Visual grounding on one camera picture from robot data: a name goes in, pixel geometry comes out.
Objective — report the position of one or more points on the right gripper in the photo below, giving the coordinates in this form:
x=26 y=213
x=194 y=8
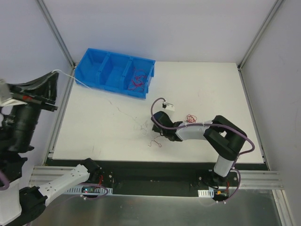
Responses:
x=157 y=128

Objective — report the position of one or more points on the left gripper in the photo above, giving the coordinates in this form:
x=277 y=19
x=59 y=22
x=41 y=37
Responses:
x=37 y=100

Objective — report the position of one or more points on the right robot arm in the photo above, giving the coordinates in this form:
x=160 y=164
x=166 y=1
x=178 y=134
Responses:
x=223 y=136

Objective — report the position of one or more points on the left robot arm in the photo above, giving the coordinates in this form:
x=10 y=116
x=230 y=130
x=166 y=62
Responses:
x=19 y=206

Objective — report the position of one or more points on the blue compartment bin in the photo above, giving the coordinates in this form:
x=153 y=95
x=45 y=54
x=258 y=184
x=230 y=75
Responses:
x=114 y=72

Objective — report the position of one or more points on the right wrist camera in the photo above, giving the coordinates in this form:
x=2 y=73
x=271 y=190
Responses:
x=168 y=106

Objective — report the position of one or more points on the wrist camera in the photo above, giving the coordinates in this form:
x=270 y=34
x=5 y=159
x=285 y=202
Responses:
x=168 y=106
x=6 y=98

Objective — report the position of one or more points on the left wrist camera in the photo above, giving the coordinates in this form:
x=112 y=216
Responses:
x=6 y=98

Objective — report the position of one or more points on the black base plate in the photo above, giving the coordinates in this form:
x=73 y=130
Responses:
x=178 y=179

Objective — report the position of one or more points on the left aluminium frame post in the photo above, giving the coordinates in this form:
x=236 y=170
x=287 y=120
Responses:
x=49 y=20

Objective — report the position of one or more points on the aluminium frame post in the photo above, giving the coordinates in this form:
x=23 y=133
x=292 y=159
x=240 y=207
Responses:
x=260 y=33
x=49 y=20

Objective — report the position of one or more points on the right white cable duct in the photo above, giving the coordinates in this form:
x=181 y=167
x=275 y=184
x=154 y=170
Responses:
x=206 y=193

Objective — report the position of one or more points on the white cable duct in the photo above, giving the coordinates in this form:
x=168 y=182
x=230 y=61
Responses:
x=88 y=190
x=206 y=193

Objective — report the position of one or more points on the left white cable duct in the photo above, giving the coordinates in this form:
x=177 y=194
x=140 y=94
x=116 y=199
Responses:
x=88 y=190

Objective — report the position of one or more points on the aluminium front rail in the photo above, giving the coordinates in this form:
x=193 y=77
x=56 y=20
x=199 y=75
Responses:
x=250 y=179

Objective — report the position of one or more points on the right aluminium frame post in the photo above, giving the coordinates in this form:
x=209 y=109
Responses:
x=260 y=33

